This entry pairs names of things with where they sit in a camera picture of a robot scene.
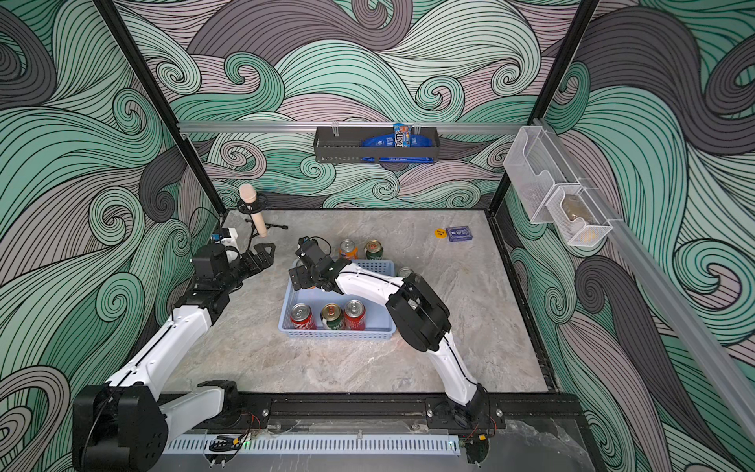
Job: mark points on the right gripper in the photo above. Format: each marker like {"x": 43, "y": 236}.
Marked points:
{"x": 310, "y": 269}

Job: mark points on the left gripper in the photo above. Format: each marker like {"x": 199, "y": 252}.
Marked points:
{"x": 264, "y": 262}

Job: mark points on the red cola can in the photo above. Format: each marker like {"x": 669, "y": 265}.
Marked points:
{"x": 301, "y": 317}
{"x": 355, "y": 314}

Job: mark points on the green gold-top can front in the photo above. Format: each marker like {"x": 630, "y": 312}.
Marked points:
{"x": 332, "y": 317}

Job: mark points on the green gold-top can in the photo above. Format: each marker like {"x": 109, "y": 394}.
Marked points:
{"x": 374, "y": 250}
{"x": 332, "y": 317}

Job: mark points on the green gold-top can back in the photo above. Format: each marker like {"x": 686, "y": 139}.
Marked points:
{"x": 374, "y": 250}

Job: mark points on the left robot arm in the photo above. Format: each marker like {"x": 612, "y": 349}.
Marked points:
{"x": 121, "y": 425}

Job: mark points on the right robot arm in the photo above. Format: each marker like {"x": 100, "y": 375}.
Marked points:
{"x": 419, "y": 315}

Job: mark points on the light blue plastic basket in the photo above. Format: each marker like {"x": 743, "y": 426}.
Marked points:
{"x": 377, "y": 281}

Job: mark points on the beige microphone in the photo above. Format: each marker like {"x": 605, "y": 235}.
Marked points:
{"x": 250, "y": 204}

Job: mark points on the blue playing card box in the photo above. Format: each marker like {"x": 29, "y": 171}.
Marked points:
{"x": 459, "y": 234}

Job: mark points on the blue snack packet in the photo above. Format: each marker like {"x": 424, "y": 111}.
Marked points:
{"x": 401, "y": 136}

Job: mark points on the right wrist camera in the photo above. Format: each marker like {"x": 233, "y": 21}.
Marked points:
{"x": 305, "y": 245}

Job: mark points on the black wall shelf tray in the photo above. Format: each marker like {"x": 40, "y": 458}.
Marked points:
{"x": 343, "y": 144}

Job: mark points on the white perforated cable duct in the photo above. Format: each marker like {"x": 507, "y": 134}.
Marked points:
{"x": 401, "y": 444}

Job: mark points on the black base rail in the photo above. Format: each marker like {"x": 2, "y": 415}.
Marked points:
{"x": 432, "y": 409}

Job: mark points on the large clear wall bin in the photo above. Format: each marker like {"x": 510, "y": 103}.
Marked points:
{"x": 535, "y": 168}

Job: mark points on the small clear wall bin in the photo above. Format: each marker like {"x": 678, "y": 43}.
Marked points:
{"x": 577, "y": 217}

